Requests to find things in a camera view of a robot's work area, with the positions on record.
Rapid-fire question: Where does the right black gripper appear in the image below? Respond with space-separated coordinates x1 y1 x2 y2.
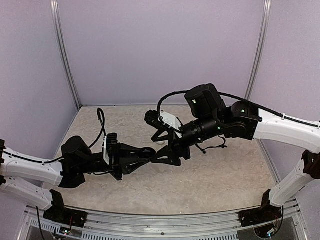
149 112 224 166

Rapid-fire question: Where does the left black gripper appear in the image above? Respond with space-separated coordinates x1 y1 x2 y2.
78 141 149 181

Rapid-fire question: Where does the black round disc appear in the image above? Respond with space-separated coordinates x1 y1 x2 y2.
138 147 156 159

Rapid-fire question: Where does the white earbud charging case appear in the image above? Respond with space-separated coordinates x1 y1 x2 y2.
155 141 166 145

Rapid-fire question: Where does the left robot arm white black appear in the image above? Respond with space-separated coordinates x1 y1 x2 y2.
0 134 156 223

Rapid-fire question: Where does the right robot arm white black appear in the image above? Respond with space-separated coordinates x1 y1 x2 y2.
144 83 320 222

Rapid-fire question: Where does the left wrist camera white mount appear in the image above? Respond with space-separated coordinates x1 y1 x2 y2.
102 132 118 165

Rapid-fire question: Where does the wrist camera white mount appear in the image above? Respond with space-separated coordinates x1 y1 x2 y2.
144 110 182 138
102 132 118 165

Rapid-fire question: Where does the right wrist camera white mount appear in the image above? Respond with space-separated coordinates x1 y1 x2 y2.
144 110 182 138

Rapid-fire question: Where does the front aluminium rail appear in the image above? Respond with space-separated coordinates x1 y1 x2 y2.
19 206 306 240

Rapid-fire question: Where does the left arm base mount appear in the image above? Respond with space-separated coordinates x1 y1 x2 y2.
43 206 88 228

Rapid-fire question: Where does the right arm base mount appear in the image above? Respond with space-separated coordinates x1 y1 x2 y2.
238 207 283 227

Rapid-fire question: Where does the left aluminium frame post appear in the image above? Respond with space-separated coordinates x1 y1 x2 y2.
50 0 82 111

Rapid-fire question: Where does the aluminium frame post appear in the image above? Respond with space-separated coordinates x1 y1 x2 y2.
50 0 82 111
244 0 272 100

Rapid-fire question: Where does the right aluminium frame post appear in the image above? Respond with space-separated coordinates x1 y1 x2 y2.
244 0 272 100

